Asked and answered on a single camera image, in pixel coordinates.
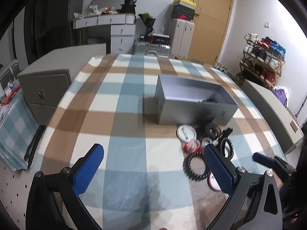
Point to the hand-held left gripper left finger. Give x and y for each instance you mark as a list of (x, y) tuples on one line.
[(86, 170)]

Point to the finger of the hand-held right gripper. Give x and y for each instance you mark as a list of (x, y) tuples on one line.
[(260, 158)]

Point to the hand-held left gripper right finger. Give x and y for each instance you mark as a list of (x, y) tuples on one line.
[(219, 170)]

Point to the red and white bangle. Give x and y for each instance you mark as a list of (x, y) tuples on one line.
[(212, 184)]

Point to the white round lid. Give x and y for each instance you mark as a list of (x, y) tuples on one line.
[(186, 131)]

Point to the grey cardboard box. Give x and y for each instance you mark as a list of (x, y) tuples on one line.
[(191, 105)]

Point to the grey curved bed board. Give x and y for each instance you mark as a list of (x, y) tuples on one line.
[(271, 110)]

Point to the black flat stick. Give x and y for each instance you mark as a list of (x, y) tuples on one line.
[(33, 146)]

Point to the plaid blanket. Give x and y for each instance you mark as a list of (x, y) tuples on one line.
[(124, 124)]

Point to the purple bag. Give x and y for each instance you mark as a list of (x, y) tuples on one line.
[(281, 94)]

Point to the teal checked cloth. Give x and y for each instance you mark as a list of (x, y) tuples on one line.
[(14, 129)]

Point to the grey bedside cabinet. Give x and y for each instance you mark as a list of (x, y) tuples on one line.
[(48, 88)]

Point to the wooden shoe rack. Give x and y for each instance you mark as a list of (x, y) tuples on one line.
[(242, 68)]

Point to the black and white sneakers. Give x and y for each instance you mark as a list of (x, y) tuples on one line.
[(221, 68)]

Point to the silver suitcase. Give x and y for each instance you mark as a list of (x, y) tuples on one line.
[(151, 49)]

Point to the white desk with drawers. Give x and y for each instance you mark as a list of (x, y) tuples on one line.
[(120, 32)]

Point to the red and black box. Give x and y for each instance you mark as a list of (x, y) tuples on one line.
[(160, 39)]

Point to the small black box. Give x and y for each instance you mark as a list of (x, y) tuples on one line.
[(144, 37)]

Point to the wooden door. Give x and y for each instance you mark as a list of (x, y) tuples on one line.
[(211, 21)]

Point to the dark wardrobe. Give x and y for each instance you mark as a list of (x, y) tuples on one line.
[(55, 16)]

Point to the clutter of desk items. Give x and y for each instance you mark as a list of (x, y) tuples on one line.
[(96, 10)]

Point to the green and black bouquet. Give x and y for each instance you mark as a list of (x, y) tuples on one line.
[(147, 20)]

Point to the black shoe box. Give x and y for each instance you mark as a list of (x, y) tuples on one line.
[(183, 12)]

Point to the yellow lid shoe box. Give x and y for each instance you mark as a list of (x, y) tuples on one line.
[(184, 2)]

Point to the black bag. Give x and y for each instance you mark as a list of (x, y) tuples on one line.
[(129, 3)]

